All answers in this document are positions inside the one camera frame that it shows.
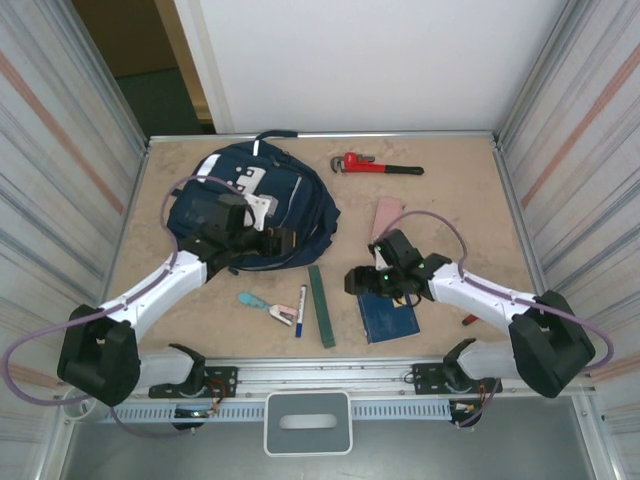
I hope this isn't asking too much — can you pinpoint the plain blue book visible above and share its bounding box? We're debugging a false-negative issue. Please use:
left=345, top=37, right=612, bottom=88
left=357, top=292, right=422, bottom=345

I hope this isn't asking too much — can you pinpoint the aluminium frame post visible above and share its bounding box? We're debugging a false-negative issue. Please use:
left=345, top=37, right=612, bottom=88
left=494, top=0, right=586, bottom=146
left=69, top=0, right=151, bottom=151

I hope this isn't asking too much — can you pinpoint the grey white stand base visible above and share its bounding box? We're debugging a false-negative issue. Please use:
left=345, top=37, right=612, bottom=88
left=263, top=390, right=355, bottom=457

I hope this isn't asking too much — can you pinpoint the pink white stapler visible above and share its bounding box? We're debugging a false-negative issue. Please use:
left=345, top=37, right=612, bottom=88
left=268, top=302, right=300, bottom=329

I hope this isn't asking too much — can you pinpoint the beige door frame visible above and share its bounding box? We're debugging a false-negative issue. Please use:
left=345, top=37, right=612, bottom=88
left=153, top=0, right=221, bottom=135

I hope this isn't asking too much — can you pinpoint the light blue correction tape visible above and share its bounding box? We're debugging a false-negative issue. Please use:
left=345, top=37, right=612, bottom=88
left=238, top=292, right=274, bottom=312

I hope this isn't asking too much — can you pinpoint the navy blue backpack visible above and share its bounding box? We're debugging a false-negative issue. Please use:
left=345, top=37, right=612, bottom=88
left=166, top=130, right=342, bottom=275

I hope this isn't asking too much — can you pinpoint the pink pencil case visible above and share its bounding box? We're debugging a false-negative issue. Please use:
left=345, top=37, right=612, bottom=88
left=370, top=197, right=405, bottom=241

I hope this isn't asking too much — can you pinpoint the small black controller board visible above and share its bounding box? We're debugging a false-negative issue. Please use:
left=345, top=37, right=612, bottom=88
left=449, top=399, right=482, bottom=429
left=172, top=407, right=217, bottom=422

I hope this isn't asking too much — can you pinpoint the dark green long box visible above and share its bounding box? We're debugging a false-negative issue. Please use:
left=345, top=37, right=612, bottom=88
left=307, top=264, right=338, bottom=350

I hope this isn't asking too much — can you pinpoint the grey metal lower panel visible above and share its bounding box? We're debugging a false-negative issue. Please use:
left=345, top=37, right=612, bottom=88
left=59, top=397, right=609, bottom=480

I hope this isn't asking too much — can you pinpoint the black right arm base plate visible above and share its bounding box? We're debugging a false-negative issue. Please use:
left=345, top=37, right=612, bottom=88
left=410, top=362, right=501, bottom=397

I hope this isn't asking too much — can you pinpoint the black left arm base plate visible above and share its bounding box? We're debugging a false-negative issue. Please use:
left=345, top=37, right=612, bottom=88
left=148, top=365, right=239, bottom=400

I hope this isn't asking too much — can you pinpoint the red pipe wrench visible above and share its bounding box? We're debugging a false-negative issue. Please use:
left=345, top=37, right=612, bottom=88
left=329, top=153, right=425, bottom=177

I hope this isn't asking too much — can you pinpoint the white blue marker pen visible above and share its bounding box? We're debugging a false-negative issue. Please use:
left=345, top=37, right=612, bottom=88
left=293, top=283, right=309, bottom=339

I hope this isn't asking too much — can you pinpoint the slotted grey cable duct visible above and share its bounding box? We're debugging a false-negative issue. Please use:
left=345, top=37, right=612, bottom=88
left=110, top=402, right=454, bottom=424

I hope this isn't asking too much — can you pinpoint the white plastic tube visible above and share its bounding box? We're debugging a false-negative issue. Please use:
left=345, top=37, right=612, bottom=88
left=63, top=392, right=97, bottom=419

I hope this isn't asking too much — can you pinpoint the aluminium table edge rail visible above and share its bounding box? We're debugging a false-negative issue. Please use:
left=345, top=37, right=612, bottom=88
left=491, top=139, right=571, bottom=357
left=147, top=130, right=501, bottom=145
left=97, top=142, right=151, bottom=311

